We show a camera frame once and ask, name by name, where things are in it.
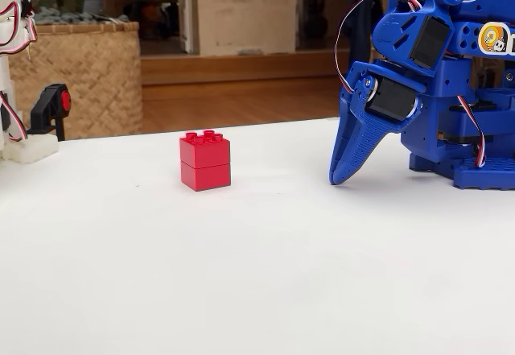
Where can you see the red lego block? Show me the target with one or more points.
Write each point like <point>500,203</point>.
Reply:
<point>205,162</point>

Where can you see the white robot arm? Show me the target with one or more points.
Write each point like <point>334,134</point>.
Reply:
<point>32,147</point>

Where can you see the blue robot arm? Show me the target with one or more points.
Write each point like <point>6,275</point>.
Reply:
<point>454,89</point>

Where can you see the dark blue hanging jacket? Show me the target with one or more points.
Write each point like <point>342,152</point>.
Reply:
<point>362,29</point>

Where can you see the woven basket planter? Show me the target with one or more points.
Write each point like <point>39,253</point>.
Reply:
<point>92,77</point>

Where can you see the grey pebble bed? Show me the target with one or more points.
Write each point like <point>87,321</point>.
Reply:
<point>72,17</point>

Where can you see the black clamp with red knob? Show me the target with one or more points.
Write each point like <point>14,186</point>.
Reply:
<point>46,105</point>

